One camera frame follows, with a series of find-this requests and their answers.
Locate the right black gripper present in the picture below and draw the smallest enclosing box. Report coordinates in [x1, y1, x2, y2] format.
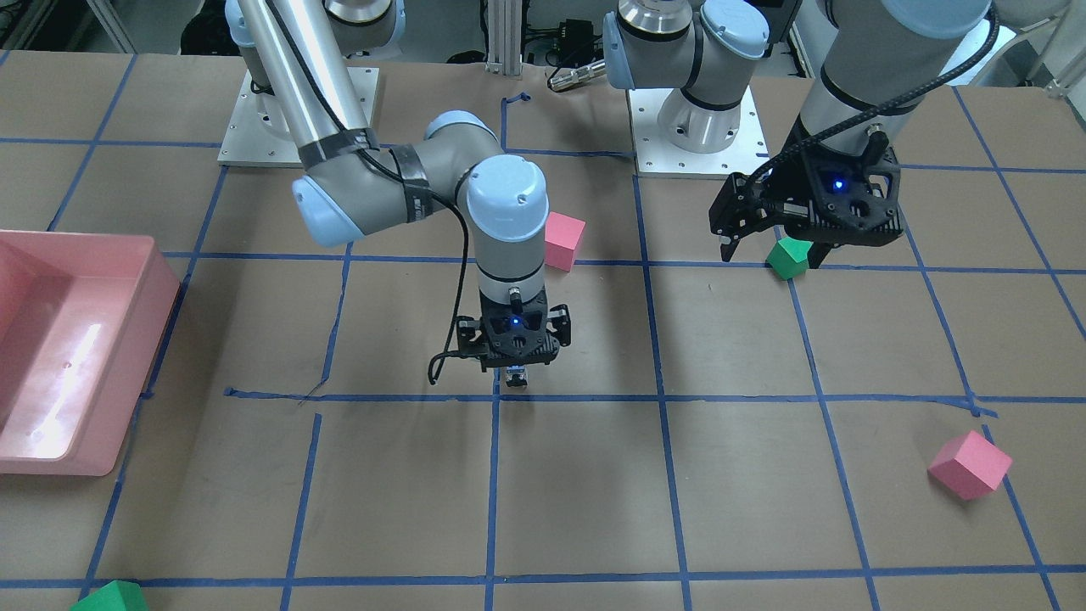
[456, 290, 573, 370]

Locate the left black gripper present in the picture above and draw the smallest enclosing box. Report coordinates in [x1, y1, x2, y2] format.
[708, 131, 904, 268]

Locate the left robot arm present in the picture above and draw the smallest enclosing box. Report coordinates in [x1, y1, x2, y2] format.
[602, 1, 999, 268]

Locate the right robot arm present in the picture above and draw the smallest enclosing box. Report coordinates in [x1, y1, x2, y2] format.
[225, 1, 573, 370]

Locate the green cube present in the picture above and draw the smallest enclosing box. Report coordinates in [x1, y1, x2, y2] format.
[70, 580, 150, 611]
[765, 236, 812, 281]

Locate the pink cube centre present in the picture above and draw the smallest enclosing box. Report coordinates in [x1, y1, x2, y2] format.
[544, 211, 586, 273]

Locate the pink cube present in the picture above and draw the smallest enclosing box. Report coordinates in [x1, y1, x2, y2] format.
[927, 430, 1013, 502]
[544, 211, 586, 273]

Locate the pink plastic bin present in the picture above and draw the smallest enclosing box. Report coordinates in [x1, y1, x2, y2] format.
[1, 231, 179, 476]

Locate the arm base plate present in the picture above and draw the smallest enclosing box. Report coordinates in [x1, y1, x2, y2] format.
[217, 66, 380, 169]
[627, 88, 770, 179]

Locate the aluminium frame post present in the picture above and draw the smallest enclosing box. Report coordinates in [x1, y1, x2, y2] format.
[485, 0, 525, 80]

